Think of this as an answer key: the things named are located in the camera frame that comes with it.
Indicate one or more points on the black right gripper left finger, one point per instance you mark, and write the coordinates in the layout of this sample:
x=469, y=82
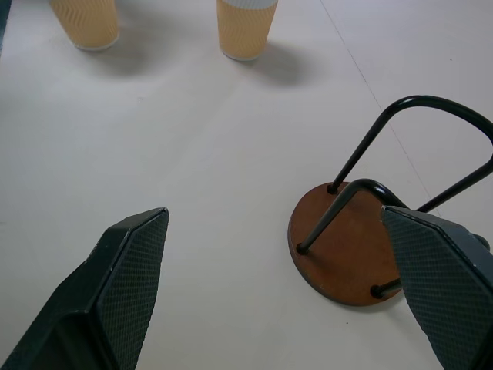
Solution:
x=115, y=285

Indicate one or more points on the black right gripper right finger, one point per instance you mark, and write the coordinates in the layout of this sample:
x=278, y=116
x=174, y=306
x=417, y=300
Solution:
x=435, y=281

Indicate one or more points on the tan ribbed paper cup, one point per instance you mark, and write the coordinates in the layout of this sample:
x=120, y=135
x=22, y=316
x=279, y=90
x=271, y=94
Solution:
x=89, y=22
x=243, y=27

